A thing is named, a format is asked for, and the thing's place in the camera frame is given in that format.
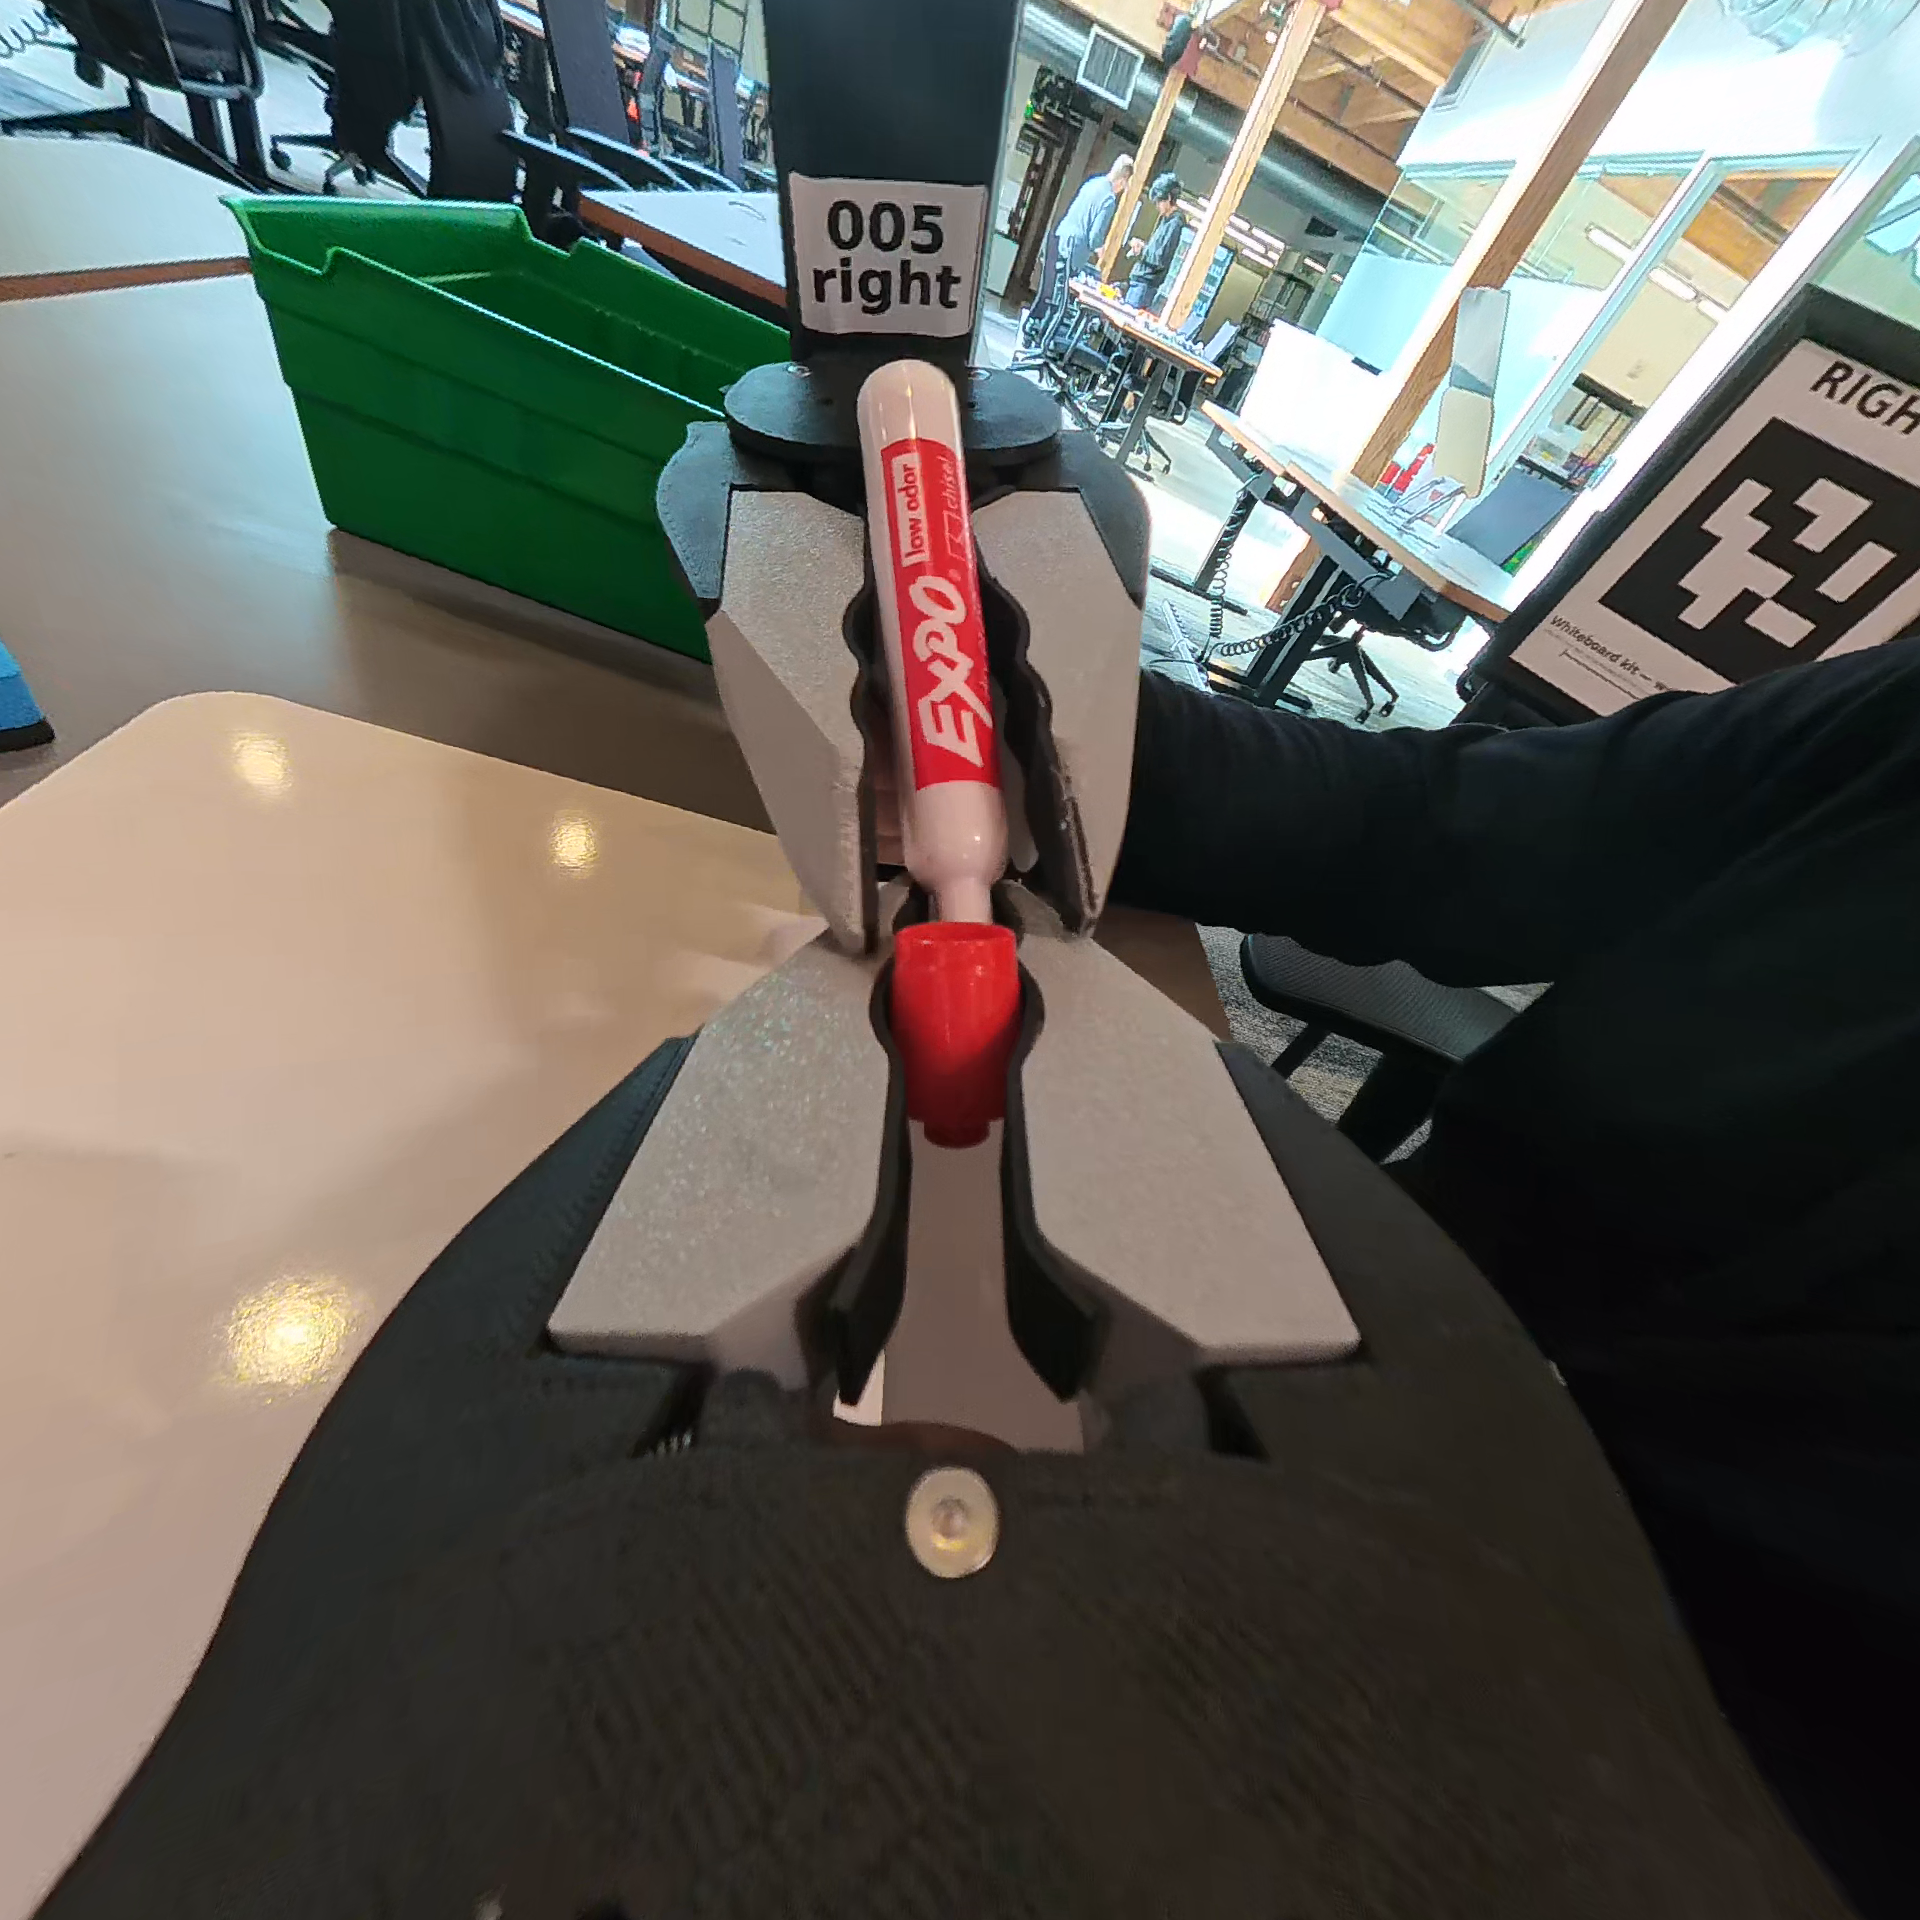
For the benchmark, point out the person's right forearm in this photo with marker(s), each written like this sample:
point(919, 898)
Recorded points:
point(1500, 811)

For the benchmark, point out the black mesh office chair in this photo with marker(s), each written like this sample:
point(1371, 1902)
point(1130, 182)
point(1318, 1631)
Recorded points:
point(1382, 1004)

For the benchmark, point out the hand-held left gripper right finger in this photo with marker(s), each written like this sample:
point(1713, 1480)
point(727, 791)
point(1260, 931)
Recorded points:
point(1171, 1184)

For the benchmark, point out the red marker cap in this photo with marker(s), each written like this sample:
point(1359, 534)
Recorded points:
point(953, 1021)

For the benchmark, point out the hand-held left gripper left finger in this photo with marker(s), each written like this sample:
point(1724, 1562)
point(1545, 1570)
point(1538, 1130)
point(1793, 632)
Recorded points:
point(735, 1184)

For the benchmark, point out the person's dark clothing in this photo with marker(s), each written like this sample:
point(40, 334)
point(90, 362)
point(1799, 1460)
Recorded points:
point(1724, 1277)

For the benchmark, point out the white whiteboard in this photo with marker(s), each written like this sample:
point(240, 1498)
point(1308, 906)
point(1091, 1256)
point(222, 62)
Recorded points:
point(300, 1051)

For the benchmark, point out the wooden post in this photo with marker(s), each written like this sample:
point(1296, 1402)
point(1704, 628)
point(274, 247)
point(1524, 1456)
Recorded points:
point(1254, 149)
point(1560, 165)

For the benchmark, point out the green plastic bin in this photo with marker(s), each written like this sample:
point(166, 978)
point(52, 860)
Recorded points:
point(495, 422)

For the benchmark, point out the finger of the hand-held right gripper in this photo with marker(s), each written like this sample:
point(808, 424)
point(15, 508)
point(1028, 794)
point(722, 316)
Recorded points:
point(1089, 645)
point(779, 661)

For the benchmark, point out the blue whiteboard eraser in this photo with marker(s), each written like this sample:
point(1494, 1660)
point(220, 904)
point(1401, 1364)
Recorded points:
point(18, 698)

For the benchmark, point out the black and white tag sign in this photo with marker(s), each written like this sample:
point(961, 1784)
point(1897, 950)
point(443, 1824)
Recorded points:
point(1756, 556)

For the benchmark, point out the red whiteboard marker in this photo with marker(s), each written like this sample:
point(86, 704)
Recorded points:
point(937, 675)

